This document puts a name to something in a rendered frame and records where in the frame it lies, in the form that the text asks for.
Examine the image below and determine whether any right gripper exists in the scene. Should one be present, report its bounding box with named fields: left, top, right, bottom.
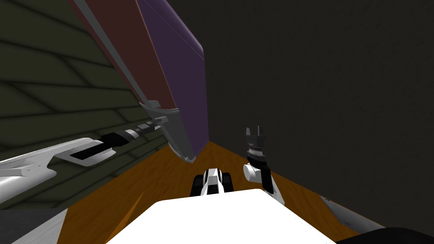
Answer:
left=246, top=125, right=266, bottom=154

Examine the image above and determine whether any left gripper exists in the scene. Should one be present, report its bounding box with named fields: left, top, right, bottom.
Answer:
left=135, top=116, right=168, bottom=135

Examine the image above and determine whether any grey curved door handle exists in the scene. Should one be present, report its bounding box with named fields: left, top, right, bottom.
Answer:
left=139, top=100, right=198, bottom=164

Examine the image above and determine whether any purple and brown door leaf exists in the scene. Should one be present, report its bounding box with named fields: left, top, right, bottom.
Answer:
left=67, top=0, right=210, bottom=160

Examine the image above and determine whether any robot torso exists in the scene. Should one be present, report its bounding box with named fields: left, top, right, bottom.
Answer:
left=106, top=167, right=337, bottom=244

